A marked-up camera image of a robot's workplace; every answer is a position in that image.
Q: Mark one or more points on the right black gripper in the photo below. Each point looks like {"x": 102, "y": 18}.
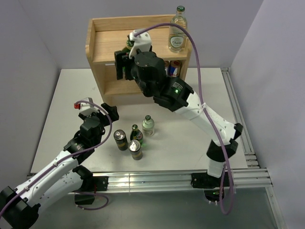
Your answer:
{"x": 118, "y": 56}

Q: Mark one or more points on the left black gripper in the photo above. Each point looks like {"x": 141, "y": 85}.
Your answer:
{"x": 112, "y": 110}

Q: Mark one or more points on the green bottle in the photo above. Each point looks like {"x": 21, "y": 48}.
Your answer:
{"x": 136, "y": 134}
{"x": 126, "y": 50}

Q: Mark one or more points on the large clear soda water bottle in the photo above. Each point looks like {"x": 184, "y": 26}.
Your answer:
{"x": 177, "y": 38}

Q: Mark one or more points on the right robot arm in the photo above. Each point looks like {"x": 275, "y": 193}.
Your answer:
{"x": 174, "y": 94}

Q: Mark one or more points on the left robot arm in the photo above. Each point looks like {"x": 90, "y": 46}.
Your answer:
{"x": 21, "y": 206}

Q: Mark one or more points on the wooden two-tier shelf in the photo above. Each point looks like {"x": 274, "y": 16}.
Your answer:
{"x": 107, "y": 35}

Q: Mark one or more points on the black gold can rear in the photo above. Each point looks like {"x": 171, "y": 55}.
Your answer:
{"x": 120, "y": 139}

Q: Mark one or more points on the black gold can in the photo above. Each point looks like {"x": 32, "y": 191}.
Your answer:
{"x": 135, "y": 149}
{"x": 120, "y": 139}

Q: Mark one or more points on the small clear glass bottle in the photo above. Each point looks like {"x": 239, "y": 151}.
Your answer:
{"x": 148, "y": 126}

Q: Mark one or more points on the black gold can front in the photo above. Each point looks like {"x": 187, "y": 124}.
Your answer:
{"x": 135, "y": 149}

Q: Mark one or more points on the left blue energy drink can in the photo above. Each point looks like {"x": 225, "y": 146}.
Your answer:
{"x": 166, "y": 64}

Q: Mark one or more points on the blue energy drink can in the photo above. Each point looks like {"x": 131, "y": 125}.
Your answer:
{"x": 166, "y": 64}
{"x": 174, "y": 68}

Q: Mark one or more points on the right blue energy drink can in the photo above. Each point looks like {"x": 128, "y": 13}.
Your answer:
{"x": 174, "y": 68}

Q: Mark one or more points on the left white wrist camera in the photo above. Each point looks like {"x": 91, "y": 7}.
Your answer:
{"x": 86, "y": 108}

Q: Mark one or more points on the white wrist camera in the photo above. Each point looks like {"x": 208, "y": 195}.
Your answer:
{"x": 86, "y": 108}
{"x": 142, "y": 42}

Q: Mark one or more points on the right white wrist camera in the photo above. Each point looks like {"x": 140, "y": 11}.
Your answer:
{"x": 142, "y": 42}

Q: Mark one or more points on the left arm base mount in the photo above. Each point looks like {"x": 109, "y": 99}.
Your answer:
{"x": 84, "y": 195}

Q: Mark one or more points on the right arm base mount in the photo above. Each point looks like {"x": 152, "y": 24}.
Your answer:
{"x": 209, "y": 184}

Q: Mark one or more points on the aluminium frame rail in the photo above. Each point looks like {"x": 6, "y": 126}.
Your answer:
{"x": 154, "y": 192}

